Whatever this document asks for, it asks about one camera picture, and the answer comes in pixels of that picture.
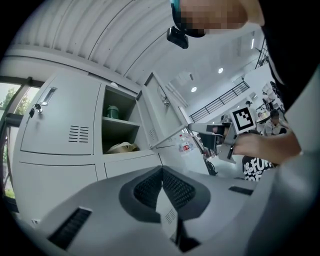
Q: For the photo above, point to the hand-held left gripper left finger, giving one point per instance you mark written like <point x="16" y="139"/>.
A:
<point x="142" y="192"/>

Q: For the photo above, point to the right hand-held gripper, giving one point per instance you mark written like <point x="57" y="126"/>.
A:
<point x="241" y="120"/>

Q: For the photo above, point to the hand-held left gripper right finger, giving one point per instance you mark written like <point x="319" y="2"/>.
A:
<point x="185" y="193"/>

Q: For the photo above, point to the grey metal locker door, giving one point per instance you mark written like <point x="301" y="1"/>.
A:
<point x="162" y="112"/>

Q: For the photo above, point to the person's right forearm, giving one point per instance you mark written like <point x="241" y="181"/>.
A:
<point x="277" y="147"/>

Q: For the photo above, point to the grey metal locker cabinet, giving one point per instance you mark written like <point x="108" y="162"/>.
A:
<point x="62" y="150"/>

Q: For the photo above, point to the closed grey locker door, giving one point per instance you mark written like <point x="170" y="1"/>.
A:
<point x="62" y="115"/>

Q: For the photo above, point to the person's right hand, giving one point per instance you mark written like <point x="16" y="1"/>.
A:
<point x="246" y="146"/>

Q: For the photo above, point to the black metal railing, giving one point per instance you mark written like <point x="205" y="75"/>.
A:
<point x="220" y="100"/>

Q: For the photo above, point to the round ceiling light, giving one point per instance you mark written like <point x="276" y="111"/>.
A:
<point x="220" y="70"/>
<point x="193" y="89"/>

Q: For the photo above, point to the brown paper bag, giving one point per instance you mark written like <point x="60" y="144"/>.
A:
<point x="123" y="147"/>

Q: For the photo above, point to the white round table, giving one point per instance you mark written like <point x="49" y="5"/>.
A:
<point x="263" y="119"/>

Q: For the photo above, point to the person's black printed shirt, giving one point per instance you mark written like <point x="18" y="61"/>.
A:
<point x="257" y="168"/>

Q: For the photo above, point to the green lidded container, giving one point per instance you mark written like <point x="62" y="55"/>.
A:
<point x="112" y="111"/>

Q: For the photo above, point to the person's head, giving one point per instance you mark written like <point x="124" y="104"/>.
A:
<point x="215" y="15"/>

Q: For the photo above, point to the key with black fob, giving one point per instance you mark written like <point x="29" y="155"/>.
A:
<point x="35" y="110"/>

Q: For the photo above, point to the red and white wall sticker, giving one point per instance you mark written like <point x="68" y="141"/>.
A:
<point x="185" y="147"/>

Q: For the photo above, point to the black head-worn camera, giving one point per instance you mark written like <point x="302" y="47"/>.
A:
<point x="178" y="37"/>

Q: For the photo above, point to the window with dark frame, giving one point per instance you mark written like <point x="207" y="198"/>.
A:
<point x="10" y="120"/>

